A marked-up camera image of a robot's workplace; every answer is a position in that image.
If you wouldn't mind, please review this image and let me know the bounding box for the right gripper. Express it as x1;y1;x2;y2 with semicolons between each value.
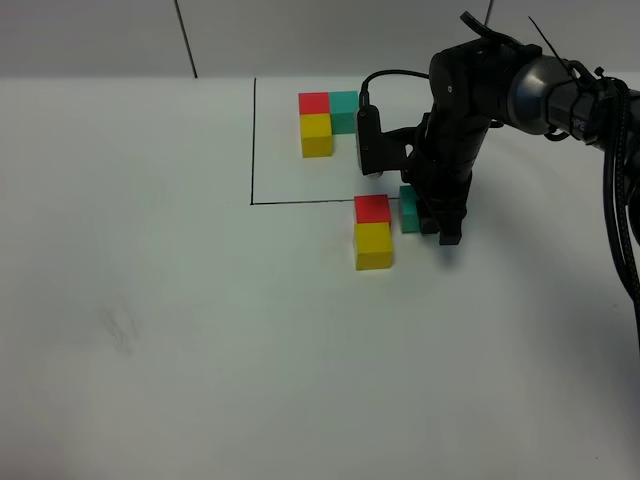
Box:
407;112;491;245

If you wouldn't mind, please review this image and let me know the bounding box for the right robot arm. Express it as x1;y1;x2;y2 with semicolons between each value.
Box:
403;12;639;245

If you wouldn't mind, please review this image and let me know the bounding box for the template yellow block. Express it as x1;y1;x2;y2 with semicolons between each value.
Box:
300;113;333;158

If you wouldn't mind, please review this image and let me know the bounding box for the template green block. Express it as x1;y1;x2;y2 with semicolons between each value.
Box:
329;91;359;135

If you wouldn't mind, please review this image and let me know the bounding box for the template red block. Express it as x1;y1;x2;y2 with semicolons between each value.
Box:
298;92;330;115

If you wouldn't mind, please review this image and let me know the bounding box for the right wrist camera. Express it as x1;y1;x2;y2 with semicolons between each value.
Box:
356;105;417;176

